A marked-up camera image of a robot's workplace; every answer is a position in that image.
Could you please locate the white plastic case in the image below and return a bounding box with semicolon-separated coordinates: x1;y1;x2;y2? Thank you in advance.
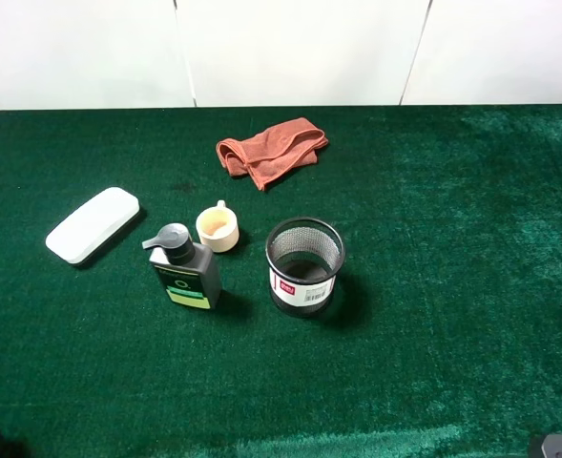
45;187;140;265

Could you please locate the black mesh pen holder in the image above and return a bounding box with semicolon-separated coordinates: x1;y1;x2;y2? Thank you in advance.
265;217;345;318

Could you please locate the cream small cup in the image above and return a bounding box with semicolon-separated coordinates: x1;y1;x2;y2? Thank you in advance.
196;200;239;253

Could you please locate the orange folded cloth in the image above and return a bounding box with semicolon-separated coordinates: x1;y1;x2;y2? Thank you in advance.
216;117;328;191

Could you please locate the green velvet table cloth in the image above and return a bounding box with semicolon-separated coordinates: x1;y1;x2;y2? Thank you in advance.
0;105;562;457

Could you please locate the dark grey pump bottle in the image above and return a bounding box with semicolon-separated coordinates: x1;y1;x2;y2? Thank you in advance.
142;223;222;310

